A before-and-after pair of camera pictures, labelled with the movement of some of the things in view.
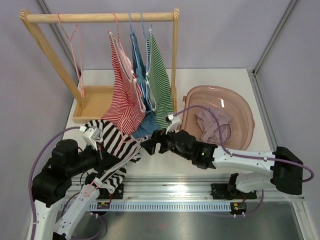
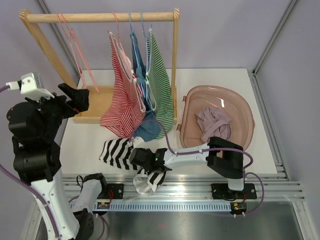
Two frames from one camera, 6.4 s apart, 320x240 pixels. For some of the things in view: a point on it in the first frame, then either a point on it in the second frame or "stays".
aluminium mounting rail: x=185 y=188 stays
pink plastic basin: x=238 y=113 stays
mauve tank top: x=209 y=126 stays
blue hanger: x=137 y=59 stays
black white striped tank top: x=116 y=150 → x=117 y=152
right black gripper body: x=168 y=142 → x=148 y=169
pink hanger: x=94 y=186 → x=71 y=31
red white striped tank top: x=125 y=107 stays
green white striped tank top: x=159 y=81 stays
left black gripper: x=104 y=162 → x=79 y=102
